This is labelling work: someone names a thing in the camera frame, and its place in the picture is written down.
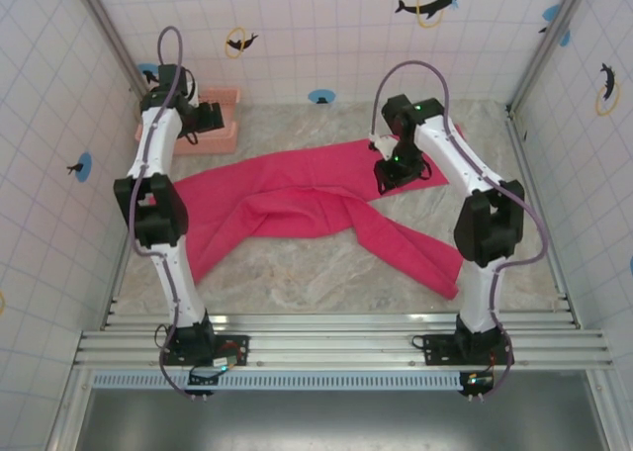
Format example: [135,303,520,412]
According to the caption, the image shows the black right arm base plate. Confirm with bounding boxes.
[413,333,516,369]

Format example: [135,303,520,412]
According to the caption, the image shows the aluminium left corner post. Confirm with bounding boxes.
[72,0,145,97]

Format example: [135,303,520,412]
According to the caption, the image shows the grey slotted cable duct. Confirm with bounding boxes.
[91,371,466,391]

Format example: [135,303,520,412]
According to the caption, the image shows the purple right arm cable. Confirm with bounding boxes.
[368,60,550,401]

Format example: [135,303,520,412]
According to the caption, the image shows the aluminium right side rail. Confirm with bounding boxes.
[504,105,581,329]

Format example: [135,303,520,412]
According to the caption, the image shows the aluminium corner post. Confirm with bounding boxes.
[507,0,594,114]
[72,0,145,97]

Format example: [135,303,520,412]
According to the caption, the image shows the aluminium front frame rails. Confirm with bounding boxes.
[72,313,615,372]

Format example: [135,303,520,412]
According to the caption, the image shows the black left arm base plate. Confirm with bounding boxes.
[161,331,251,369]

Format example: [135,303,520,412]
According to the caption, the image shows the aluminium left side rail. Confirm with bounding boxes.
[101,151,152,329]

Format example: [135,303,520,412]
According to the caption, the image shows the blue circle shark sticker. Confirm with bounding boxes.
[136,63,167,87]

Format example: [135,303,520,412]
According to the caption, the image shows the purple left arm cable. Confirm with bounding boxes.
[127,25,212,401]

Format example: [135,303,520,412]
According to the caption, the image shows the upright dolphin yellow ring sticker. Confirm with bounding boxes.
[594,62,621,117]

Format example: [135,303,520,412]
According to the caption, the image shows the small dolphin yellow ring sticker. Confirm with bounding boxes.
[225,26,260,59]

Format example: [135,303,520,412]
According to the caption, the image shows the large dolphin yellow ring sticker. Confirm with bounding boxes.
[415,0,470,30]

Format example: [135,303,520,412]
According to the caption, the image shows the aluminium rail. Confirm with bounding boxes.
[101,151,152,329]
[504,105,581,329]

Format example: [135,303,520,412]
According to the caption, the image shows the blue patch sticker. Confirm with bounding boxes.
[537,4,572,46]

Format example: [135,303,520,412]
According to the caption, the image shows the blue circle seal sticker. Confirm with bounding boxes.
[66,152,94,182]

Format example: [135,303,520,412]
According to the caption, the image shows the pink plastic basket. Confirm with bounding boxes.
[134,87,242,156]

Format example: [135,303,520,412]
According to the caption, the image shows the pink cloth towel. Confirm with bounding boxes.
[173,123,466,302]

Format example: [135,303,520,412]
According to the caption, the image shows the aluminium right corner post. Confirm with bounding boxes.
[507,0,594,114]

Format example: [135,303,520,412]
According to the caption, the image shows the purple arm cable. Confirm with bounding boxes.
[368,60,550,401]
[127,25,212,401]

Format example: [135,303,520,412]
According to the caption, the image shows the grey metal panel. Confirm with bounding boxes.
[73,389,609,451]

